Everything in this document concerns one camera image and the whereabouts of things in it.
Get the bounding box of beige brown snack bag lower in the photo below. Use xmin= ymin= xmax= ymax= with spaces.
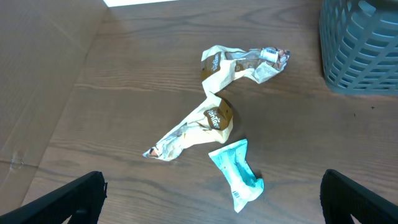
xmin=143 ymin=93 xmax=233 ymax=161

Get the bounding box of beige brown snack bag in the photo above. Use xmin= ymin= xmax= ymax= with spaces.
xmin=143 ymin=93 xmax=233 ymax=161
xmin=200 ymin=45 xmax=290 ymax=94

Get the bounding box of grey plastic mesh basket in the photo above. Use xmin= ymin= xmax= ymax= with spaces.
xmin=319 ymin=0 xmax=397 ymax=95

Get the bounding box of beige brown snack bag upper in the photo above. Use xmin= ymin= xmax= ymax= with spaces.
xmin=200 ymin=45 xmax=290 ymax=94

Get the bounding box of teal white small packet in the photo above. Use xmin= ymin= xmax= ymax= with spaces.
xmin=208 ymin=139 xmax=264 ymax=213

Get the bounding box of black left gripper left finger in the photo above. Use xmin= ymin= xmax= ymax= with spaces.
xmin=1 ymin=171 xmax=108 ymax=224

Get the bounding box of brown cardboard panel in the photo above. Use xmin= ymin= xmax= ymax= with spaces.
xmin=1 ymin=0 xmax=107 ymax=213

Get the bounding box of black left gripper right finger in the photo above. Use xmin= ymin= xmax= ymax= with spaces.
xmin=320 ymin=169 xmax=397 ymax=224

